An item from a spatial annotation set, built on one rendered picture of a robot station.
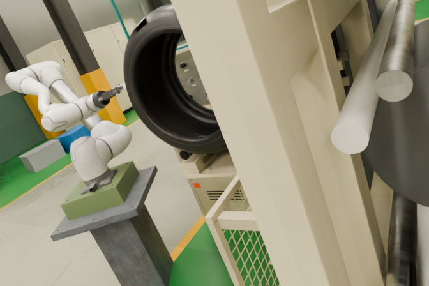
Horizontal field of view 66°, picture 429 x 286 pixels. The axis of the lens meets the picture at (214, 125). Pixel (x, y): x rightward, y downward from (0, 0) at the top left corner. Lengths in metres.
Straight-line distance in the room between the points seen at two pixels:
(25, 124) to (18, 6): 3.00
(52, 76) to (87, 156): 0.59
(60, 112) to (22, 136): 7.76
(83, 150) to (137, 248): 0.64
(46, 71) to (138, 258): 1.23
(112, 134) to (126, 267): 0.79
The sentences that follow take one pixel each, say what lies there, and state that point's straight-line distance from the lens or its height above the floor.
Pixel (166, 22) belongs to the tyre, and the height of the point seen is 1.42.
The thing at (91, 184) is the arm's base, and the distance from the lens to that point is 1.97.
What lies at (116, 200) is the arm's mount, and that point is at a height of 0.68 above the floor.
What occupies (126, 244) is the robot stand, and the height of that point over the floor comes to 0.39.
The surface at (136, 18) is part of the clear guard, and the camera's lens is 2.14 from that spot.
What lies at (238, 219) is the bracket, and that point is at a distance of 0.73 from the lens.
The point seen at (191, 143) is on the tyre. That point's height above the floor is 0.98.
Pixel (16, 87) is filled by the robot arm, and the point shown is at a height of 1.40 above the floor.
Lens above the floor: 1.39
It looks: 17 degrees down
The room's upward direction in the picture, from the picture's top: 21 degrees counter-clockwise
